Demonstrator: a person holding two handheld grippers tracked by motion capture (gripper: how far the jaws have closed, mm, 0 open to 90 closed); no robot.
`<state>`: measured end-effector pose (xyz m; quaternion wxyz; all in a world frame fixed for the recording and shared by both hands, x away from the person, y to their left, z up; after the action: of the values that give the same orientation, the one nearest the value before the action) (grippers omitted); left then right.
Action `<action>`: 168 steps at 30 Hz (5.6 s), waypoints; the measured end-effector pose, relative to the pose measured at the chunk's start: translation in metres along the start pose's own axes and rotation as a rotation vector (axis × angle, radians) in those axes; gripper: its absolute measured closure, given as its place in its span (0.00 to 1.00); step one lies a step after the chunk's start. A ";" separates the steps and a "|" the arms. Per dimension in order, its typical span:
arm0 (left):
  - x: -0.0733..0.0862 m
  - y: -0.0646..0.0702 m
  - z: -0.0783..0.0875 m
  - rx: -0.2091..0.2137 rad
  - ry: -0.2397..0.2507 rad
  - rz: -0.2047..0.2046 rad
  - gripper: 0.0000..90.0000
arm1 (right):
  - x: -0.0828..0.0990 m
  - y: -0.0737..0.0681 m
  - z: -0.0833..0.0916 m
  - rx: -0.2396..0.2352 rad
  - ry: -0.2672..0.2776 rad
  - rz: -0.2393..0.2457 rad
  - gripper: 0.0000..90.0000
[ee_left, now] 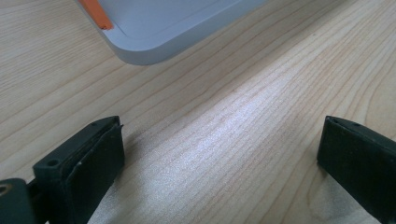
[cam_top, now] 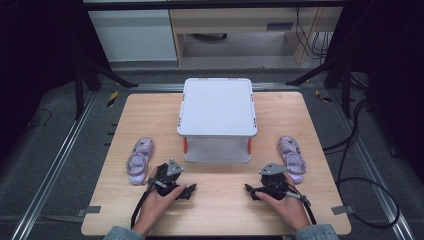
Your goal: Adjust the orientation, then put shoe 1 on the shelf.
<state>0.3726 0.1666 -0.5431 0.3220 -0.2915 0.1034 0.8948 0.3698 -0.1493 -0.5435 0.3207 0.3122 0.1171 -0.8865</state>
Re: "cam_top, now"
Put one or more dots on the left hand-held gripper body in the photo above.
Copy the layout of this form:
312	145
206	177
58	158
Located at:
166	183

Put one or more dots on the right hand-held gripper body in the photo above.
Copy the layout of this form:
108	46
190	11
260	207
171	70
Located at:
275	185

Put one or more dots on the purple child sandal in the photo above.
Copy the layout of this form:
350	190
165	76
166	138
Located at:
292	156
139	161

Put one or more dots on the white translucent shoe storage box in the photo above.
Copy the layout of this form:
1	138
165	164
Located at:
217	108

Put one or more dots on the person's left hand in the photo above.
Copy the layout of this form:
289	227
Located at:
156	206

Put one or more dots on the person's right hand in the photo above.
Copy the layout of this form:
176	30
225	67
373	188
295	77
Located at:
288	208

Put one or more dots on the yellow black tape strip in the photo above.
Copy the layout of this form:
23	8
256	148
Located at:
112	98
322	96

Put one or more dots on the black tripod stand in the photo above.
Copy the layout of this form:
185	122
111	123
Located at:
346	90
79	93

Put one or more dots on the white cabinet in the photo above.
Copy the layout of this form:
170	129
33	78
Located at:
133	36

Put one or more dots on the grey table bracket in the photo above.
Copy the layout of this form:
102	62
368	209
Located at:
342	210
90	210

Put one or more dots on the aluminium cross rail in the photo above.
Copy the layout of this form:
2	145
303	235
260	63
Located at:
156	87

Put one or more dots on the aluminium floor rail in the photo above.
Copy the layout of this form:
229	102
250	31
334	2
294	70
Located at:
373	173
53	170

